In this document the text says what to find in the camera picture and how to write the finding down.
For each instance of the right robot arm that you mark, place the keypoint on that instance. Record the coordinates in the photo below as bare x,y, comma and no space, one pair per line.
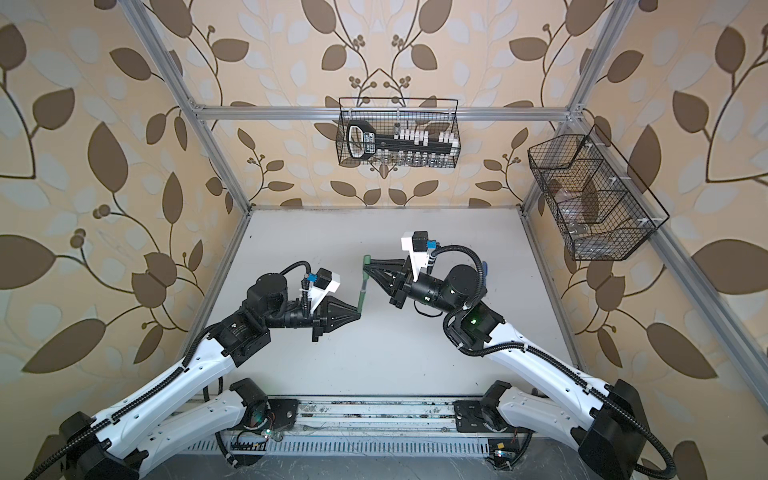
605,423

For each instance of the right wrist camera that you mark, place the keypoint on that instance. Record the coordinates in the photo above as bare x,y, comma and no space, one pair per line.
419,246

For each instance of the side wire basket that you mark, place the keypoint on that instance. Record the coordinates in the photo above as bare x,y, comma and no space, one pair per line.
602,207

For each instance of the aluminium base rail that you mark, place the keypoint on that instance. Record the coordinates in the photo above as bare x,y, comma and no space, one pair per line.
393,416

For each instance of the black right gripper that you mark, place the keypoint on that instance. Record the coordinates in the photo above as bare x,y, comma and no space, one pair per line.
383,271

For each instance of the aluminium frame post right rear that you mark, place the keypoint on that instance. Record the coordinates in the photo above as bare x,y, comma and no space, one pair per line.
567,118

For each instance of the aluminium frame post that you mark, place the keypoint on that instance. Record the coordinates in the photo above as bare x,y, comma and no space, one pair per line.
567,118
137,16

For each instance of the aluminium frame post left rear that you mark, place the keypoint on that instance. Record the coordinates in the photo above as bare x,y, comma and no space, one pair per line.
137,16

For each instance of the rear wire basket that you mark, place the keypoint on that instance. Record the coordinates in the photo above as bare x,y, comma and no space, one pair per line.
424,113

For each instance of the black tool in basket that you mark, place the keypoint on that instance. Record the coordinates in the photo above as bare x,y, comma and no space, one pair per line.
363,141

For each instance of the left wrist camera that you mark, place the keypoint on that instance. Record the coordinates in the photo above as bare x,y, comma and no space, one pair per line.
321,283

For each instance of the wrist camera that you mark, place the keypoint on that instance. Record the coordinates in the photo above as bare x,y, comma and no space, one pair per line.
321,283
419,246

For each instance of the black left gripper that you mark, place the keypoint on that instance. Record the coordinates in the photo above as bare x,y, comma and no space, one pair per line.
323,317

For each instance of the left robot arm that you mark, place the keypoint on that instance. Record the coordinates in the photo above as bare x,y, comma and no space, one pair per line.
134,436

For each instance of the green pen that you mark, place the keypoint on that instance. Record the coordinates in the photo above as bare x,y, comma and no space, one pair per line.
362,294

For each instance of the green pen cap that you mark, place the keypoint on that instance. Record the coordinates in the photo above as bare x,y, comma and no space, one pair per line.
366,263

